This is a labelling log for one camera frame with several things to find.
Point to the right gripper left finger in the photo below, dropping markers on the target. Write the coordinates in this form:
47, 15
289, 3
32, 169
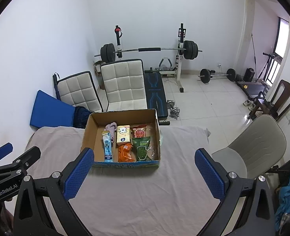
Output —
31, 213

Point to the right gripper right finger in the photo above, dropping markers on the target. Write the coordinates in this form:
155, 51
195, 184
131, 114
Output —
257, 213

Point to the light blue stick packet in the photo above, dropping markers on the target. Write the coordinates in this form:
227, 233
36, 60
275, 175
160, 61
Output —
107, 144

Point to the purple fluffy towel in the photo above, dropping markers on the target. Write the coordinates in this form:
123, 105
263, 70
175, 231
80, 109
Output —
112, 128

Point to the orange snack packet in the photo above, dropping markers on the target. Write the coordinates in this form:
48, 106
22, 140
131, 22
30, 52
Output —
125, 153

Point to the green snack packet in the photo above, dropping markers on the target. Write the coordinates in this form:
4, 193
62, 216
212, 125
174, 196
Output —
141, 147

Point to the blue foam mat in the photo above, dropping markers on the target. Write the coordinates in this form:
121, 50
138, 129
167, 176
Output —
50, 112

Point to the beige plastic chair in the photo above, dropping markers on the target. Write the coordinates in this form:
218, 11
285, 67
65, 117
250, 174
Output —
259, 147

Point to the white table cloth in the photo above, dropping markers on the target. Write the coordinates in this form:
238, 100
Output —
171, 199

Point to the white quilted chair left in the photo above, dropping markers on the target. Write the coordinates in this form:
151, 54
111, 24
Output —
78, 90

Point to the white quilted chair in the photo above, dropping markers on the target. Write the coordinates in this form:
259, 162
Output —
78, 90
124, 85

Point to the cream tissue box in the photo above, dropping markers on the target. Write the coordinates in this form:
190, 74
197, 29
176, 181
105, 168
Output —
123, 135

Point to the cardboard box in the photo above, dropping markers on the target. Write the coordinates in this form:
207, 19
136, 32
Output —
96, 123

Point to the red snack packet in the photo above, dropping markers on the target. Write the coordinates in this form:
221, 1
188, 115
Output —
139, 131

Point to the white quilted chair right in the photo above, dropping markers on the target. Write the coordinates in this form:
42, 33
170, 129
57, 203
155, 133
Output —
124, 85

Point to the dark wooden chair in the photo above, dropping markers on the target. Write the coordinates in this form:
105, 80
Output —
277, 107

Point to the black treadmill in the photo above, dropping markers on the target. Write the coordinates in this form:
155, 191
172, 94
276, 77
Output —
264, 80

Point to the chrome dumbbell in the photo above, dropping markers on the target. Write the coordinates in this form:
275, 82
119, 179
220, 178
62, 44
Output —
174, 111

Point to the barbell on rack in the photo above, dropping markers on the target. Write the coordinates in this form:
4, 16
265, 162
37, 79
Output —
189, 51

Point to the black weight bench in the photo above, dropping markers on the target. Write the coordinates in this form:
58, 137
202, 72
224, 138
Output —
155, 96

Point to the floor barbell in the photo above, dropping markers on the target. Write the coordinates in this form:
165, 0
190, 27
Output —
206, 75

